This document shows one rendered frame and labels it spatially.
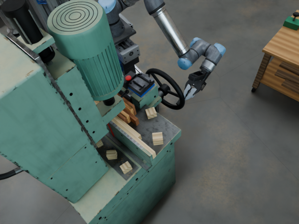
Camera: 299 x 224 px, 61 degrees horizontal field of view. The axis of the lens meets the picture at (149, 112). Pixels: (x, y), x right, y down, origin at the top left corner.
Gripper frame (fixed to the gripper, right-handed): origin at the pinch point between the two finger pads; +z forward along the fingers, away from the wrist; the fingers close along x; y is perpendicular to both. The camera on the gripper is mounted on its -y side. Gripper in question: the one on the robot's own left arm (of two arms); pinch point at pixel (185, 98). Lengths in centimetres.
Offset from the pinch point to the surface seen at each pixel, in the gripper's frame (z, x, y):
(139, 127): 23.5, -0.7, -30.3
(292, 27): -91, -13, 77
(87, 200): 62, -4, -41
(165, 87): 1.0, 9.4, -10.2
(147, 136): 24.4, -6.7, -30.8
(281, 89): -49, -31, 95
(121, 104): 17.5, 6.8, -43.2
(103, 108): 22, 10, -49
